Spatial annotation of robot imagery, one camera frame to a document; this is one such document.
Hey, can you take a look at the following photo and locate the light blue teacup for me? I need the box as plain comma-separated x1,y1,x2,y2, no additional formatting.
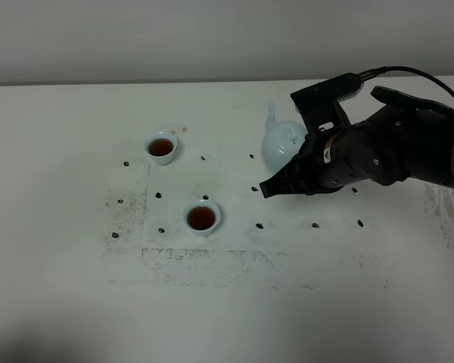
145,132,178,166
182,200,221,237

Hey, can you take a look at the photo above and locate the far light blue teacup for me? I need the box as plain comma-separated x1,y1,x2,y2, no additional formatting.
145,132,178,166

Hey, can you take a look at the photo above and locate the light blue porcelain teapot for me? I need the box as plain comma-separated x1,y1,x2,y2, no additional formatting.
261,102,308,174

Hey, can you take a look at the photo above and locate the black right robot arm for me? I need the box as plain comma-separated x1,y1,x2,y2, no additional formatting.
260,67,454,198

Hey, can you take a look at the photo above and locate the near light blue teacup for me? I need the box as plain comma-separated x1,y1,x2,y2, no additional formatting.
182,200,221,237

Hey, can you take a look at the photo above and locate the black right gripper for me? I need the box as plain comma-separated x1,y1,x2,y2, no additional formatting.
260,73,367,198

